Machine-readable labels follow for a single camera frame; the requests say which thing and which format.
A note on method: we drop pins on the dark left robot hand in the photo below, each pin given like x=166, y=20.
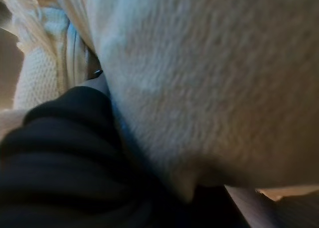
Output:
x=69, y=163

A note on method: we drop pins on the white ruffled cushion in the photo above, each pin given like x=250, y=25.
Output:
x=199, y=76

